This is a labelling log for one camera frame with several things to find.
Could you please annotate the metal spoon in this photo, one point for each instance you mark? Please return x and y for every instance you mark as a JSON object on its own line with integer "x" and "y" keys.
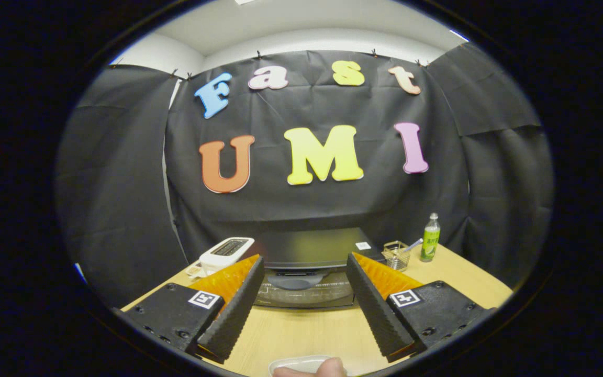
{"x": 414, "y": 244}

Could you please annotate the white pop-up toaster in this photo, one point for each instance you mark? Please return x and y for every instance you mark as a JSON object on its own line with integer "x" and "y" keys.
{"x": 212, "y": 260}

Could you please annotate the small ceiling light panel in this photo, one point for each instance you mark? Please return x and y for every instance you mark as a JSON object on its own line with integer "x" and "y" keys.
{"x": 459, "y": 35}

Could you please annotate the green drink bottle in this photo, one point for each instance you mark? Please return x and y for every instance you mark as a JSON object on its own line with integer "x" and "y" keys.
{"x": 430, "y": 238}

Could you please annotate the black toaster oven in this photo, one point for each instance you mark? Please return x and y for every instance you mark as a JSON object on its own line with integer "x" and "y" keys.
{"x": 312, "y": 246}

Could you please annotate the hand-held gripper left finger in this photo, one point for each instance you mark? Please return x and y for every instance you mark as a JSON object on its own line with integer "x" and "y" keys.
{"x": 236, "y": 309}

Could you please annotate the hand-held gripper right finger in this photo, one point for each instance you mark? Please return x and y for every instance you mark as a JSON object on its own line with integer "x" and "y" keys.
{"x": 372, "y": 309}

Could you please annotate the white plate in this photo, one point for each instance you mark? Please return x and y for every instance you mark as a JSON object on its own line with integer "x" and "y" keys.
{"x": 296, "y": 363}

